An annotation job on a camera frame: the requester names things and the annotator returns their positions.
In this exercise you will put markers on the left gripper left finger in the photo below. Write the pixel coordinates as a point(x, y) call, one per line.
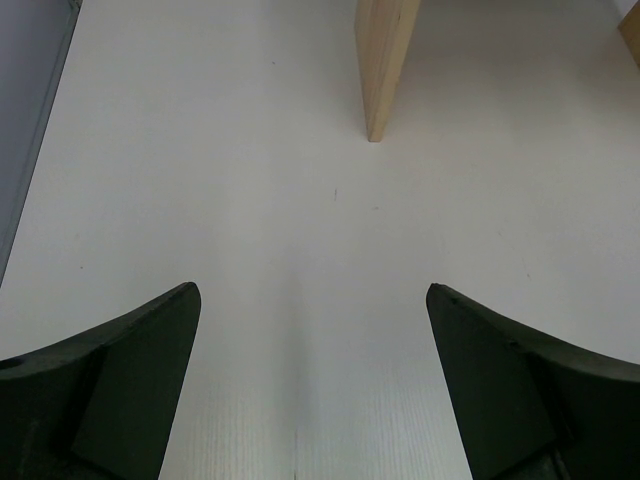
point(100, 404)

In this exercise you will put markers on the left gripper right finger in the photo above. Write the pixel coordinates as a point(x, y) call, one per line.
point(529, 405)

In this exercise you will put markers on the wooden two-tier shelf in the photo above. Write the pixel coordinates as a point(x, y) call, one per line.
point(464, 69)

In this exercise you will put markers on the left aluminium frame post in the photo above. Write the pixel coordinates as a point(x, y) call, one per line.
point(35, 40)

